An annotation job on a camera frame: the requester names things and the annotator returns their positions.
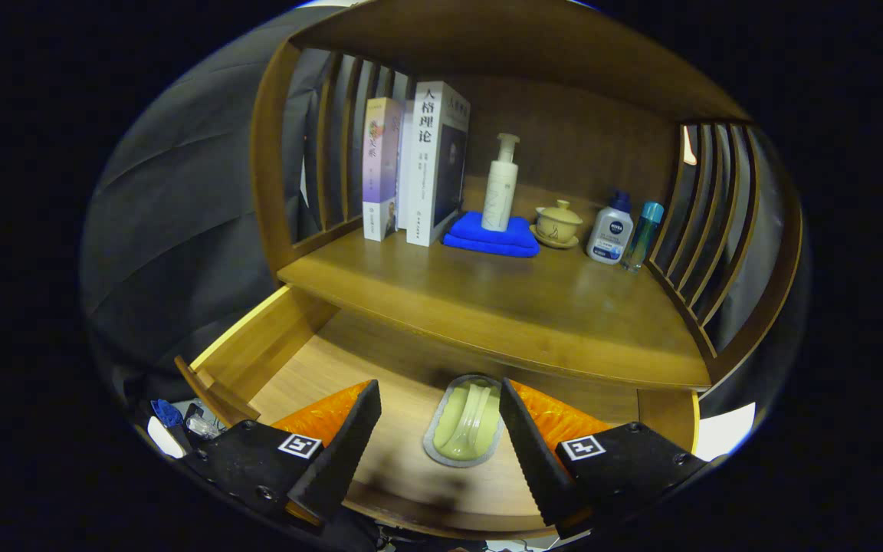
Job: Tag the white blue-capped pump bottle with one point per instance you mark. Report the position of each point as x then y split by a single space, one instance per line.
610 234

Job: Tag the thin white book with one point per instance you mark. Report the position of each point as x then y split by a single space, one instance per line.
405 169

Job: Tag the wooden countertop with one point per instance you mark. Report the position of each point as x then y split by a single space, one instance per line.
503 307

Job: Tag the small white object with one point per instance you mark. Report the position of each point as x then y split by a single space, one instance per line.
165 438

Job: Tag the purple book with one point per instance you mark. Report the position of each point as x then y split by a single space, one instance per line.
380 176

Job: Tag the blue folded cloth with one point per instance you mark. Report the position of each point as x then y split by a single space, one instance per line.
487 239

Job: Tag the teal slim bottle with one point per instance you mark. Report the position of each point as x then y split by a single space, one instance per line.
642 238

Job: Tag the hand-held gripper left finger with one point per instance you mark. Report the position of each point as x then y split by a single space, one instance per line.
342 456

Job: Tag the thick white book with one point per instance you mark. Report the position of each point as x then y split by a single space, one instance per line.
426 169

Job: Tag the tall white pump bottle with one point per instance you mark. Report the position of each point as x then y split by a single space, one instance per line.
500 192

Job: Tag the brown wooden drawer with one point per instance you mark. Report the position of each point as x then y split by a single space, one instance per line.
403 468

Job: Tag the beige lidded teacup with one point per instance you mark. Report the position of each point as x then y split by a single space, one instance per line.
558 224

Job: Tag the brown wooden cabinet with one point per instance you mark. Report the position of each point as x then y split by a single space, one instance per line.
579 146

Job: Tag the small blue object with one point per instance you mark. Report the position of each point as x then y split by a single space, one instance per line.
167 412

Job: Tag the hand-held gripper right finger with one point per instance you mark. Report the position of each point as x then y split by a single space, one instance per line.
537 460

